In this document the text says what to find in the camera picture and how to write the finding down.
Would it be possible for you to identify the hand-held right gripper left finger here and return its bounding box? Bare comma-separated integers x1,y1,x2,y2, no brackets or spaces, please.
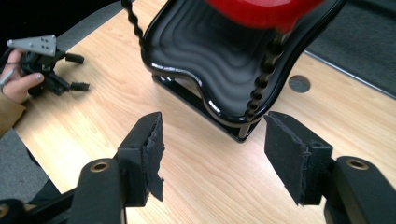
116,111,166,208

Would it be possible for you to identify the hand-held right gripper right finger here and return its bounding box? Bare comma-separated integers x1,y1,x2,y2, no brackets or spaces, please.
263,110,334,206

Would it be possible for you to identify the red and black shoe rack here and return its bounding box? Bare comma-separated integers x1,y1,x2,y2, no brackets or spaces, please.
120,0,348,144

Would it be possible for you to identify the grey round table grommet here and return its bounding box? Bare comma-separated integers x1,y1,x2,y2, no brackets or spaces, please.
288,74,312,94

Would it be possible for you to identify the thin grey cable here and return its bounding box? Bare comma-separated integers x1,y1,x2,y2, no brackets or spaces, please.
0,68,16,91

